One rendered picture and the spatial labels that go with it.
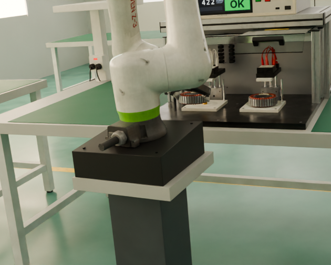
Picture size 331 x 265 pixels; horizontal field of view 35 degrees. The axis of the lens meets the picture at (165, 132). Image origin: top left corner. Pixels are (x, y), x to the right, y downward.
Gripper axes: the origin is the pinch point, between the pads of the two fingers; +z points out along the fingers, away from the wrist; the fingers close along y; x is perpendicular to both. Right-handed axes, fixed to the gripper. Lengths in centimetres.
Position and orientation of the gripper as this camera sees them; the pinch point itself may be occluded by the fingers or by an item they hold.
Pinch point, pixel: (193, 96)
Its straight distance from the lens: 205.7
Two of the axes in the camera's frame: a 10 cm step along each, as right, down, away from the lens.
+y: 9.2, 0.3, -4.0
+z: 3.8, 2.4, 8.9
